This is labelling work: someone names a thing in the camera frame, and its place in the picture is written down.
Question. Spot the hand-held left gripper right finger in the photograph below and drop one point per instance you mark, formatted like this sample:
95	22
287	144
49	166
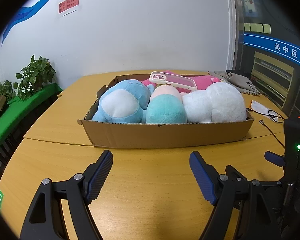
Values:
202	177

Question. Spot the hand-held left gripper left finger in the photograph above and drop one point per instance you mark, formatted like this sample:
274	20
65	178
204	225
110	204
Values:
100	177

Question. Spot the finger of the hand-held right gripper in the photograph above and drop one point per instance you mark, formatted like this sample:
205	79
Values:
272	184
273	158

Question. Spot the brown cardboard box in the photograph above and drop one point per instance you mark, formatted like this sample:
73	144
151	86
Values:
165	135

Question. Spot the blue bear plush toy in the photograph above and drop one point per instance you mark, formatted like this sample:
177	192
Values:
122	105

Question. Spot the white paper packet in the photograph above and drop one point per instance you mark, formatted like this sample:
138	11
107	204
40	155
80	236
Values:
261	107

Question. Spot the wooden shelf behind glass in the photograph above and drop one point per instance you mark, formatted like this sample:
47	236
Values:
272	80

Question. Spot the white plush toy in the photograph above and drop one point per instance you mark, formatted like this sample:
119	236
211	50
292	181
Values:
215	102

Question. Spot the grey cloth bag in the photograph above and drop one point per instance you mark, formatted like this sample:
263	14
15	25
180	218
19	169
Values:
240	83

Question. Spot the teal and pink plush toy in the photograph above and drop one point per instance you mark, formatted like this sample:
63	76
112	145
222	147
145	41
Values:
165	110

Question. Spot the blue window banner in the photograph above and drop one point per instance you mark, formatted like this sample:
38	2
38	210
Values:
265	43

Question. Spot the clear cream phone case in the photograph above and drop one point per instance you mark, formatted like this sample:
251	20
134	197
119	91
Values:
175	81

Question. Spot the green cloth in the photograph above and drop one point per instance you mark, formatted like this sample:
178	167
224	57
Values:
20	112

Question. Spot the yellow sticky note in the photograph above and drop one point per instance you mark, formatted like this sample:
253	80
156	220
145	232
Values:
260	28
253	27
247	27
266	28

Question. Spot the large green potted plant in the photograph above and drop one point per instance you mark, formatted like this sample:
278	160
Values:
36	76

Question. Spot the small green potted plant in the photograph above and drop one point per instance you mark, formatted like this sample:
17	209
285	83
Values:
5	90

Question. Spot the cartoon sheep poster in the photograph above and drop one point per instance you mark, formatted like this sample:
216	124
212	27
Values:
249	2

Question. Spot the grey door frame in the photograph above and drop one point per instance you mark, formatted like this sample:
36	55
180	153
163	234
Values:
233	30

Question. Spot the red paper wall sign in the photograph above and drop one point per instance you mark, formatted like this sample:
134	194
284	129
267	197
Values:
68	5

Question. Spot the blue wall stripe decal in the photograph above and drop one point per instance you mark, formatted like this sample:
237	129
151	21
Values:
32	7

